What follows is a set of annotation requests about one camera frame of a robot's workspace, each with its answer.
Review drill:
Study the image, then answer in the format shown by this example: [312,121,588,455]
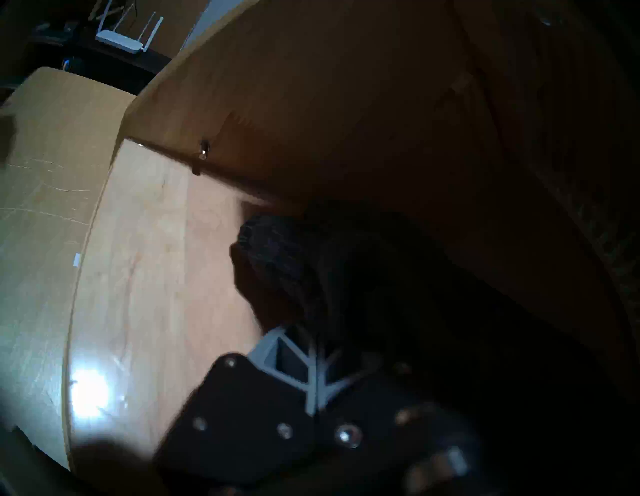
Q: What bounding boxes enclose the wooden cabinet frame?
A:
[62,0,640,496]

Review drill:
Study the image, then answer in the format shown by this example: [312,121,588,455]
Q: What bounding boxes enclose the dark grey knit pants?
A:
[230,200,640,496]

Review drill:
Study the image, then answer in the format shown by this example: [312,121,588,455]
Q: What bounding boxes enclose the black computer with lights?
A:
[30,20,171,96]

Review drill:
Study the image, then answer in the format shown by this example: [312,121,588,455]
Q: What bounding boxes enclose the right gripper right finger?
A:
[315,345,485,496]

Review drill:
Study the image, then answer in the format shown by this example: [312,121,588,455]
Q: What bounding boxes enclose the white router with antennas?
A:
[95,0,165,54]

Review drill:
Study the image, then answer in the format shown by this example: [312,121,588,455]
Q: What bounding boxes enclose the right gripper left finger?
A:
[154,325,322,490]

